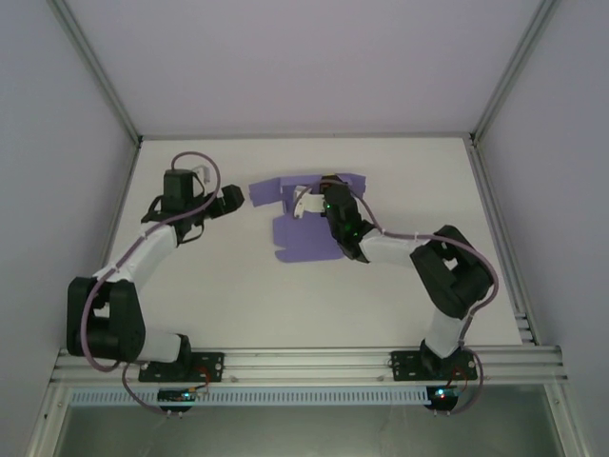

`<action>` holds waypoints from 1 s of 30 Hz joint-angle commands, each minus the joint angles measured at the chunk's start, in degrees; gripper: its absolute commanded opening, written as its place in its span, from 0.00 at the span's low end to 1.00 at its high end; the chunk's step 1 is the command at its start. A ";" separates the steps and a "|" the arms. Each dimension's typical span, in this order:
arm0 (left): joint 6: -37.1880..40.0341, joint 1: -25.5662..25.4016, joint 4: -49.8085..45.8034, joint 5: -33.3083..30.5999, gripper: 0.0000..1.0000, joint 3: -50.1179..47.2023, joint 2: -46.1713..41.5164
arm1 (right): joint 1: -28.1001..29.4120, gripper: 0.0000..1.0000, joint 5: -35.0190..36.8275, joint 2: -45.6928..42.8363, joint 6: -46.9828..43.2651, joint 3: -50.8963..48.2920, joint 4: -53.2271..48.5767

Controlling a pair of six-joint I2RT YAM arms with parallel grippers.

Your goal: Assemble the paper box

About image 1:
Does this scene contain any purple paper box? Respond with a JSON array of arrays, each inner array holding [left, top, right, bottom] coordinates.
[[247, 171, 368, 264]]

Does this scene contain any small green circuit board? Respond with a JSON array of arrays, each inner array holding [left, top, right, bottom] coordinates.
[[426, 385, 470, 405], [156, 387, 211, 407]]

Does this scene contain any thin black wire loop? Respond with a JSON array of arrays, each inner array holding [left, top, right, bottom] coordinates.
[[177, 222, 206, 248]]

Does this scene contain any aluminium table side rail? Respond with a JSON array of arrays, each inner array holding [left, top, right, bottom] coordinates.
[[70, 140, 143, 351], [467, 136, 540, 347]]

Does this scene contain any aluminium frame post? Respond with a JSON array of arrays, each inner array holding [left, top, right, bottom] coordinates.
[[46, 0, 144, 144], [468, 0, 563, 147]]

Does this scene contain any wide aluminium mounting rail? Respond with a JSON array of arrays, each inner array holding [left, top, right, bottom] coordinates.
[[49, 345, 571, 386]]

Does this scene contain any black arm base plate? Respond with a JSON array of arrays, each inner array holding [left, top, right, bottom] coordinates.
[[389, 349, 480, 383], [137, 350, 226, 383]]

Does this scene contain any slotted light blue cable duct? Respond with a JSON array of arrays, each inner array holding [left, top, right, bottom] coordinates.
[[69, 386, 429, 407]]

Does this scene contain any aluminium frame leg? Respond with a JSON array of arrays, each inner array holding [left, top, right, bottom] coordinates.
[[544, 384, 592, 457], [24, 384, 73, 457]]

